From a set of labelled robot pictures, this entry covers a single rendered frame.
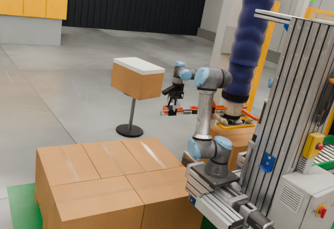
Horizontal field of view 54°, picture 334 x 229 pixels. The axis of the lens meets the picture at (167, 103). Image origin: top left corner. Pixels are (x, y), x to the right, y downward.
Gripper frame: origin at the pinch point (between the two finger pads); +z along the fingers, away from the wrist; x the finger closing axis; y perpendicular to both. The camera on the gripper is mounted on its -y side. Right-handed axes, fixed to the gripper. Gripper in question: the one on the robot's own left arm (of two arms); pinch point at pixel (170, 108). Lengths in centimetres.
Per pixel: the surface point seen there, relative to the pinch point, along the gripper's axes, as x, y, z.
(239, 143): -13, 63, 28
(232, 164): -18, 57, 45
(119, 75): 209, 35, 35
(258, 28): -10, 57, -66
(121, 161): 42, -17, 67
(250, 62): -10, 58, -40
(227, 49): 93, 115, -30
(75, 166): 41, -57, 66
